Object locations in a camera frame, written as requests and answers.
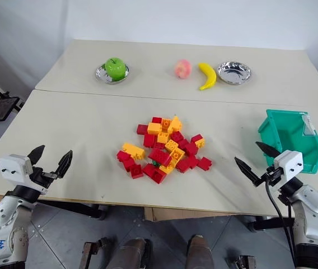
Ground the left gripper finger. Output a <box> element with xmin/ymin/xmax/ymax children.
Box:
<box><xmin>53</xmin><ymin>150</ymin><xmax>73</xmax><ymax>179</ymax></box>
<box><xmin>26</xmin><ymin>145</ymin><xmax>46</xmax><ymax>169</ymax></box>

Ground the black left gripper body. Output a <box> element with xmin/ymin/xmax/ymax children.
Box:
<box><xmin>29</xmin><ymin>166</ymin><xmax>59</xmax><ymax>194</ymax></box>

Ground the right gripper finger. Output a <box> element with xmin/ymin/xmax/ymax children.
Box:
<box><xmin>255</xmin><ymin>141</ymin><xmax>282</xmax><ymax>159</ymax></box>
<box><xmin>234</xmin><ymin>156</ymin><xmax>262</xmax><ymax>187</ymax></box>

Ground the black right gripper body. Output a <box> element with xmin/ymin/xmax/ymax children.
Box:
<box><xmin>255</xmin><ymin>165</ymin><xmax>285</xmax><ymax>187</ymax></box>

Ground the green plastic bin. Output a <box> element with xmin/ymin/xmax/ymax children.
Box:
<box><xmin>257</xmin><ymin>109</ymin><xmax>318</xmax><ymax>175</ymax></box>

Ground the black table base beam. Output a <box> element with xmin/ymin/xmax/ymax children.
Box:
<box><xmin>37</xmin><ymin>199</ymin><xmax>109</xmax><ymax>221</ymax></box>
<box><xmin>238</xmin><ymin>214</ymin><xmax>296</xmax><ymax>232</ymax></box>

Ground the clear label holder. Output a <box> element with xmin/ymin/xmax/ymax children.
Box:
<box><xmin>301</xmin><ymin>113</ymin><xmax>316</xmax><ymax>137</ymax></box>

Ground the yellow plastic toy brick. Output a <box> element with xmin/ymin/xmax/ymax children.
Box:
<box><xmin>121</xmin><ymin>142</ymin><xmax>146</xmax><ymax>161</ymax></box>

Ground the steel plate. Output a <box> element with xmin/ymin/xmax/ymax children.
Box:
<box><xmin>216</xmin><ymin>61</ymin><xmax>252</xmax><ymax>85</ymax></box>
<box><xmin>95</xmin><ymin>63</ymin><xmax>130</xmax><ymax>85</ymax></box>

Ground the red plastic toy brick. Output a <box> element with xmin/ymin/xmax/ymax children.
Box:
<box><xmin>148</xmin><ymin>148</ymin><xmax>172</xmax><ymax>166</ymax></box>

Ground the dark rounded shape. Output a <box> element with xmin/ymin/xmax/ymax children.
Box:
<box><xmin>186</xmin><ymin>234</ymin><xmax>214</xmax><ymax>269</ymax></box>
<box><xmin>114</xmin><ymin>238</ymin><xmax>153</xmax><ymax>269</ymax></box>

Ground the yellow banana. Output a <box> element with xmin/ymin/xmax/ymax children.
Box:
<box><xmin>198</xmin><ymin>62</ymin><xmax>217</xmax><ymax>91</ymax></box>

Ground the green apple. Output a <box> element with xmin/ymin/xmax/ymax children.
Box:
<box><xmin>105</xmin><ymin>57</ymin><xmax>128</xmax><ymax>82</ymax></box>

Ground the pink peach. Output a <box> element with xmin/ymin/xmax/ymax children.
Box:
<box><xmin>174</xmin><ymin>59</ymin><xmax>193</xmax><ymax>79</ymax></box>

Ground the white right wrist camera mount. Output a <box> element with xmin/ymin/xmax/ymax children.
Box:
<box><xmin>273</xmin><ymin>150</ymin><xmax>305</xmax><ymax>183</ymax></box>

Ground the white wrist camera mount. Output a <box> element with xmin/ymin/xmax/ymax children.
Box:
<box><xmin>0</xmin><ymin>154</ymin><xmax>34</xmax><ymax>187</ymax></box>
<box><xmin>273</xmin><ymin>150</ymin><xmax>305</xmax><ymax>183</ymax></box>

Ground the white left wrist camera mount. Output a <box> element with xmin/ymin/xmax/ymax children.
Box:
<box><xmin>0</xmin><ymin>154</ymin><xmax>34</xmax><ymax>187</ymax></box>

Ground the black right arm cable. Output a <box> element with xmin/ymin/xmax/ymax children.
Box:
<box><xmin>265</xmin><ymin>178</ymin><xmax>297</xmax><ymax>267</ymax></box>

